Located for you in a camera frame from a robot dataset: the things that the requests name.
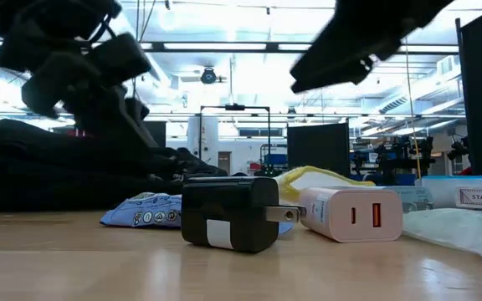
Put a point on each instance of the black metal camera stand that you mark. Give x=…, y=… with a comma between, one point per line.
x=234, y=108

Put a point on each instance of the clear bag green earphones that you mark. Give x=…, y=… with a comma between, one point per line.
x=454, y=234

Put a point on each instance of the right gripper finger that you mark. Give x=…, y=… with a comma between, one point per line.
x=329, y=71

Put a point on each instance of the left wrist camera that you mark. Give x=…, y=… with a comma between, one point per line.
x=119, y=56

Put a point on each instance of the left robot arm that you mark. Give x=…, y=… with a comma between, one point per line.
x=36, y=25

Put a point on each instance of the black robot workstation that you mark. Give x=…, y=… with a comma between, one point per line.
x=400, y=154
x=458, y=148

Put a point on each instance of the clear pouch green edge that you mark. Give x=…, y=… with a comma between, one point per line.
x=320, y=177

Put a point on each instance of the black round ceiling camera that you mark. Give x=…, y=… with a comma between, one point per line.
x=208, y=76

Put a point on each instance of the black backpack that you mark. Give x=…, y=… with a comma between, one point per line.
x=36, y=167

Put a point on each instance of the black wall charger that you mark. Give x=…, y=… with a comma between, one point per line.
x=232, y=213

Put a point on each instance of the yellow pole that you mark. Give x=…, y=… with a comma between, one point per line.
x=410, y=104

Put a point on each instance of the metal rack blue crates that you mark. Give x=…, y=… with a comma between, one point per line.
x=275, y=159

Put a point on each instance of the white USB power adapter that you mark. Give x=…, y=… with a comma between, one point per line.
x=350, y=215

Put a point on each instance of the pale blue printed packet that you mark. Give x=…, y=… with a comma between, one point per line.
x=412, y=196

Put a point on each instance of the red crate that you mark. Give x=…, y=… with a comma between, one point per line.
x=78, y=132

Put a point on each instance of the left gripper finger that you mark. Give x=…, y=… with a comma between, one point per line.
x=107, y=117
x=138, y=109

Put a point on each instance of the blue wipes packet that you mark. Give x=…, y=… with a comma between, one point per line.
x=149, y=211

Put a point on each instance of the blue and white box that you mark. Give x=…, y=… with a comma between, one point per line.
x=475, y=196

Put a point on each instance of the red object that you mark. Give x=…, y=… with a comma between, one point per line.
x=467, y=171

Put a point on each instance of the black room divider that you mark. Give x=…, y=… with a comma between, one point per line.
x=318, y=148
x=156, y=134

